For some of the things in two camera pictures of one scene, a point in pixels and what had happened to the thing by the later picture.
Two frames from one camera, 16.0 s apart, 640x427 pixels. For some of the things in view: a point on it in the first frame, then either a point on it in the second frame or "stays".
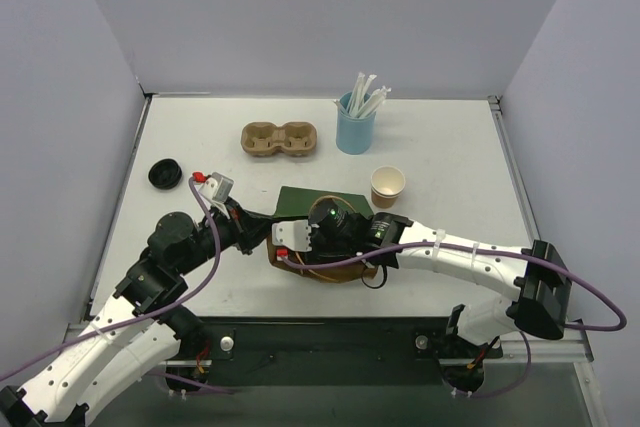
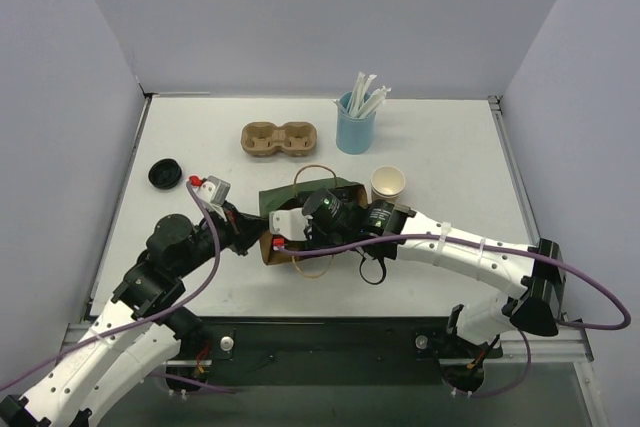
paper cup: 387,183 stays
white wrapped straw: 376,98 stays
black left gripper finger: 255,229 stays
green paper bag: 297,203 to 290,197
